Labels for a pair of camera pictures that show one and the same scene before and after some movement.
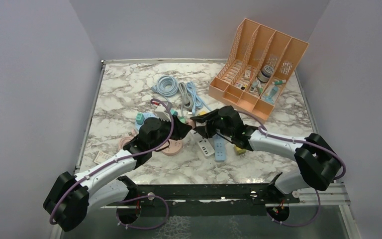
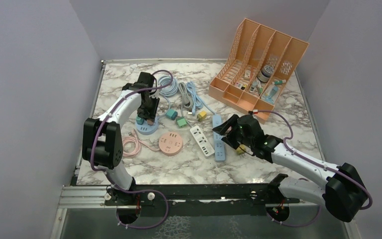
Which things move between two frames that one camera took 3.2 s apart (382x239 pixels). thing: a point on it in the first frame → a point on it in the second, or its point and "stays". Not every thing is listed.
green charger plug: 140,118 stays
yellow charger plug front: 239,151 stays
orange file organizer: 257,69 stays
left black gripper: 179,129 → 150,114
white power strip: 204,143 stays
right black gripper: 206,130 → 229,139
